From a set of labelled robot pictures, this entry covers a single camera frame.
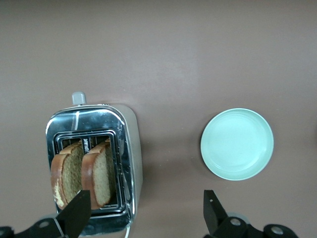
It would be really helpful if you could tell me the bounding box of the brown toast bread slice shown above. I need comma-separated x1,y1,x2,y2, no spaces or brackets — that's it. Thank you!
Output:
81,137,117,210
50,141,85,210

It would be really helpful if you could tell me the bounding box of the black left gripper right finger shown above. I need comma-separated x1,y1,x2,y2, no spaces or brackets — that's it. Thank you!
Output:
203,189,264,238

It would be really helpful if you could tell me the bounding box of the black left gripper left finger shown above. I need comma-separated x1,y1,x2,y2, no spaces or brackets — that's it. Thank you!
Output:
14,189,92,238

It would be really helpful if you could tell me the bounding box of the mint green plate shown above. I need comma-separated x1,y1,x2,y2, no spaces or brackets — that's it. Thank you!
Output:
200,108,275,181

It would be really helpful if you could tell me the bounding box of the beige chrome two-slot toaster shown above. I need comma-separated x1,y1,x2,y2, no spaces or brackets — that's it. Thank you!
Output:
45,91,144,236

